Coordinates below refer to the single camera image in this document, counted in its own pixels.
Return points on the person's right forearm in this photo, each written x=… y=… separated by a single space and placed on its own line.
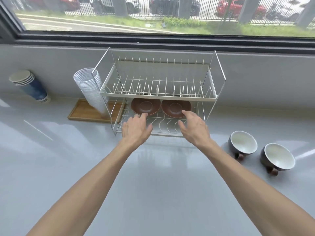
x=248 y=191

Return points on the person's left forearm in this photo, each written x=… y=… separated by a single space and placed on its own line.
x=91 y=189

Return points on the grey concrete pillar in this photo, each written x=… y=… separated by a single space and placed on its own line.
x=306 y=13
x=249 y=9
x=120 y=6
x=185 y=7

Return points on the grey ceramic cup white inside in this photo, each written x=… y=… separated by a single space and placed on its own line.
x=278 y=156
x=243 y=143

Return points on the green shrub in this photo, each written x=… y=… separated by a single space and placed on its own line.
x=183 y=22

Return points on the dark window frame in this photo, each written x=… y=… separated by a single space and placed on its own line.
x=157 y=41

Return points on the two-tier metal dish rack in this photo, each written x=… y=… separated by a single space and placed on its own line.
x=157 y=95

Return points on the black car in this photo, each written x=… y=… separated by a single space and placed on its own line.
x=167 y=6

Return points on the white car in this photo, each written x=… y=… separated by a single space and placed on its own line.
x=133 y=4

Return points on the stack of blue paper cups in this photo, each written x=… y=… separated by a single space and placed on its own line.
x=32 y=87

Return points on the person's right hand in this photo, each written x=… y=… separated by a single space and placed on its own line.
x=196 y=131

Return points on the wooden tray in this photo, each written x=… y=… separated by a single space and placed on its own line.
x=81 y=111

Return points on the person's right thumb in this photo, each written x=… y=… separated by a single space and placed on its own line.
x=182 y=127

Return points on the red car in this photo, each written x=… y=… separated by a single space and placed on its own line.
x=233 y=7
x=66 y=2

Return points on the black metal fence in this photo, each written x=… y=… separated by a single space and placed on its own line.
x=209 y=9

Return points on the person's left hand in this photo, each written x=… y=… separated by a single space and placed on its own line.
x=134 y=130

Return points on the brown ceramic saucer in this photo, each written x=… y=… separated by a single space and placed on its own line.
x=145 y=106
x=175 y=107

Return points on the person's left thumb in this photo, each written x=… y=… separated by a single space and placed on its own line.
x=149 y=129

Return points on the stack of clear plastic cups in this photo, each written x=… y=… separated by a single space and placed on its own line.
x=88 y=88

